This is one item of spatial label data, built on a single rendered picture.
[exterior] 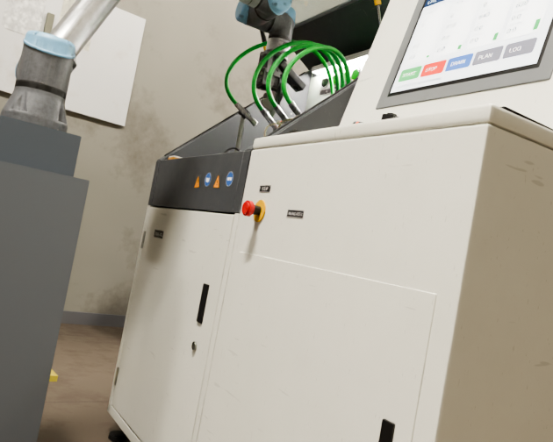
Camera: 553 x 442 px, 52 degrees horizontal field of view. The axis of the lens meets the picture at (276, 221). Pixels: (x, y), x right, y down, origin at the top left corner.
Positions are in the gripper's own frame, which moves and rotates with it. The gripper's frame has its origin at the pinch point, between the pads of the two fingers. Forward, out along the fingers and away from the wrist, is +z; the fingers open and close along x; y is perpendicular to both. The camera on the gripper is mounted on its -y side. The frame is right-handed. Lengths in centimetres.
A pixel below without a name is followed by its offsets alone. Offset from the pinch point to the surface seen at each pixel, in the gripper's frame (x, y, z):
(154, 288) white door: -13, 23, 60
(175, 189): -10.6, 22.7, 28.4
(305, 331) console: 71, 23, 55
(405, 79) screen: 56, -4, -5
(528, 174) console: 105, 12, 23
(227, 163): 23.2, 22.7, 21.2
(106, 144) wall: -226, -4, -7
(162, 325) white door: 0, 23, 69
